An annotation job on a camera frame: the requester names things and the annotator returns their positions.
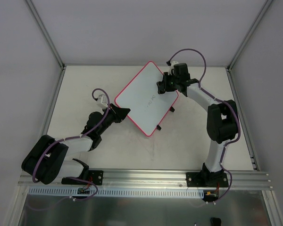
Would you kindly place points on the aluminium frame post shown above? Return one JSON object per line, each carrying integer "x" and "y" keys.
{"x": 255, "y": 24}
{"x": 35, "y": 14}

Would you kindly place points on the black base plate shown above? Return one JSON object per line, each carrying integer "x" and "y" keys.
{"x": 96, "y": 177}
{"x": 196, "y": 179}

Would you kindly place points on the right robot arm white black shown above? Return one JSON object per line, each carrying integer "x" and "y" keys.
{"x": 223, "y": 126}

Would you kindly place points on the right aluminium frame post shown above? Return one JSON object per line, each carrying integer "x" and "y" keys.
{"x": 255, "y": 24}

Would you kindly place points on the black bone-shaped eraser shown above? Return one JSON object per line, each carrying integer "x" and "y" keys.
{"x": 160, "y": 86}

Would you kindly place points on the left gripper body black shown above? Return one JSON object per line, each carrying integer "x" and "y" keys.
{"x": 116, "y": 113}

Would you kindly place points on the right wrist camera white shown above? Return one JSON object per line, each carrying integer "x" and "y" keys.
{"x": 171, "y": 64}

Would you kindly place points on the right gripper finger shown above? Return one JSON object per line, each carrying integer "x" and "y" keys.
{"x": 168, "y": 79}
{"x": 168, "y": 89}

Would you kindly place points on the pink framed whiteboard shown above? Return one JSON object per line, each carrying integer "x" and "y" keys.
{"x": 147, "y": 107}

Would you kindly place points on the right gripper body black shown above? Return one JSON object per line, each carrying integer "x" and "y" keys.
{"x": 166, "y": 83}

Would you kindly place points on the left aluminium frame post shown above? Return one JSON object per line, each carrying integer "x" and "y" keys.
{"x": 35, "y": 14}

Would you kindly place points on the aluminium mounting rail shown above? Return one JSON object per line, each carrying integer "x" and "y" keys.
{"x": 173, "y": 179}

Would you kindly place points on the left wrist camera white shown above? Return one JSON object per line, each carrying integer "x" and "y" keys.
{"x": 102, "y": 101}

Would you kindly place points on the white slotted cable duct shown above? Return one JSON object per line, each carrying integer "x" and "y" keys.
{"x": 117, "y": 192}

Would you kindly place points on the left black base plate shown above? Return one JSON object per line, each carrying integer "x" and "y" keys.
{"x": 96, "y": 177}

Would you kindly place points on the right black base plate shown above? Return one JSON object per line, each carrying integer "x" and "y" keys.
{"x": 196, "y": 179}

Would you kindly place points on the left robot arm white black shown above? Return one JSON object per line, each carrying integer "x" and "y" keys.
{"x": 47, "y": 159}

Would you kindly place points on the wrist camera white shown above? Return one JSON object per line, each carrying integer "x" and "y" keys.
{"x": 171, "y": 64}
{"x": 102, "y": 101}

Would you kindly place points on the black object bottom edge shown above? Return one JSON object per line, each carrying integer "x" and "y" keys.
{"x": 216, "y": 221}

